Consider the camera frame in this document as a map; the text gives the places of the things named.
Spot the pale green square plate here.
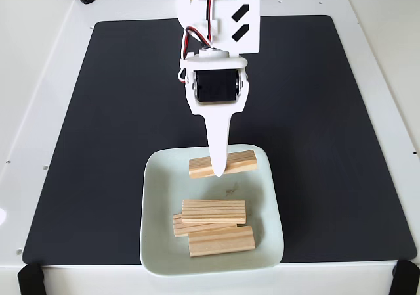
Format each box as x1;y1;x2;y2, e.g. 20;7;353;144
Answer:
139;143;285;278

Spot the single-groove wooden block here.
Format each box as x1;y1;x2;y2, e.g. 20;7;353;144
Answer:
188;225;256;258

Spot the four-groove wooden block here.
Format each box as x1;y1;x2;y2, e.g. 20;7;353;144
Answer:
173;213;238;238

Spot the black rubber mat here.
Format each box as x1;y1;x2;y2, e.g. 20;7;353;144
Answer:
22;14;418;265

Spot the wrist servo cable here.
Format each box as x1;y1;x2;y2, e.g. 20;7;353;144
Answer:
178;0;232;83

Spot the striped grain wooden block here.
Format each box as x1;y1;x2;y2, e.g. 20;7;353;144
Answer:
181;199;247;225

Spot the plain wooden block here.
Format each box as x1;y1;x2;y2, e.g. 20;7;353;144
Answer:
188;150;258;180

